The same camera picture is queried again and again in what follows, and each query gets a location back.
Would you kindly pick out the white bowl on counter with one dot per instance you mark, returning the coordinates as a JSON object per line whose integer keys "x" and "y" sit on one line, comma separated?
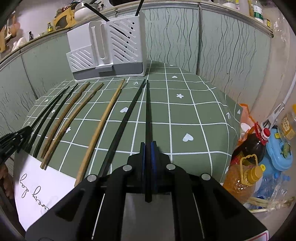
{"x": 82, "y": 13}

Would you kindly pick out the cooking oil bottle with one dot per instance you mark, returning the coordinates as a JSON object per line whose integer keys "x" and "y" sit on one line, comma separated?
{"x": 240, "y": 180}

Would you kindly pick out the orange plastic bag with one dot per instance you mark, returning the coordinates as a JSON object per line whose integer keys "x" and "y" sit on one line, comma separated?
{"x": 247, "y": 123}

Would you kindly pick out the yellow appliance on counter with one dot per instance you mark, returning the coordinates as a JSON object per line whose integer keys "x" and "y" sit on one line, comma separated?
{"x": 64, "y": 20}

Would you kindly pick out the green label bottle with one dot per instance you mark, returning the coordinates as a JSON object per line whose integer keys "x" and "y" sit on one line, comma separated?
{"x": 257, "y": 10}

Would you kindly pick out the dark soy sauce bottle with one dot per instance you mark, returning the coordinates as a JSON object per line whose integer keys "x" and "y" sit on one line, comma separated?
{"x": 254, "y": 144}

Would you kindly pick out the blue plastic toy container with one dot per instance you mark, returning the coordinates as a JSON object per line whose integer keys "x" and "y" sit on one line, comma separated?
{"x": 280, "y": 152}

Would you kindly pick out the white utensil holder rack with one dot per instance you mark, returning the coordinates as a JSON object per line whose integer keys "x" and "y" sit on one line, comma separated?
{"x": 114, "y": 48}

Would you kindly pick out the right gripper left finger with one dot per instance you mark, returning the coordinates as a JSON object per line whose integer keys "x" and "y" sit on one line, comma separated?
{"x": 136, "y": 161}

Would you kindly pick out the green checkered tablecloth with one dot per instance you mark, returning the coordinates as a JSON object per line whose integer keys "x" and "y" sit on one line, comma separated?
{"x": 193, "y": 122}

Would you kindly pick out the black chopstick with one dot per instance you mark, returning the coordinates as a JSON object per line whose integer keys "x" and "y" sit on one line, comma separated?
{"x": 54, "y": 112}
{"x": 148, "y": 140}
{"x": 119, "y": 133}
{"x": 38, "y": 123}
{"x": 103, "y": 17}

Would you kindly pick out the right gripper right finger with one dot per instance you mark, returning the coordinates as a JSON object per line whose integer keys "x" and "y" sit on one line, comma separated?
{"x": 159, "y": 162}

